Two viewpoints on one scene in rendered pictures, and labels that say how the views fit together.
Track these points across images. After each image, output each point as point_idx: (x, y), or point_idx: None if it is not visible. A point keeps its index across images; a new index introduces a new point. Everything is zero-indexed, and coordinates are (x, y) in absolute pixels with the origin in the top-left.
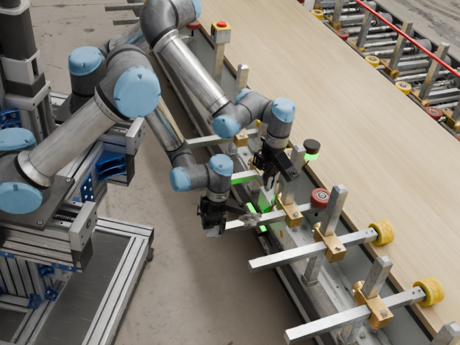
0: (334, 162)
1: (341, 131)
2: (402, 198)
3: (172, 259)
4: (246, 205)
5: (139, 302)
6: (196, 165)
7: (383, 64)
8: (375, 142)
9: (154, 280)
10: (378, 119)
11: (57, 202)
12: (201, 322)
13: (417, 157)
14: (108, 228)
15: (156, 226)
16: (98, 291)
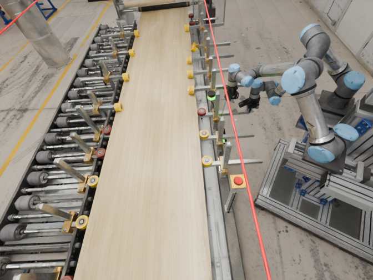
0: (185, 126)
1: (167, 145)
2: (167, 106)
3: (242, 201)
4: (225, 141)
5: (259, 181)
6: (267, 84)
7: (70, 225)
8: (154, 135)
9: (252, 191)
10: (139, 151)
11: (321, 98)
12: (233, 168)
13: (141, 124)
14: (281, 204)
15: (249, 226)
16: (281, 171)
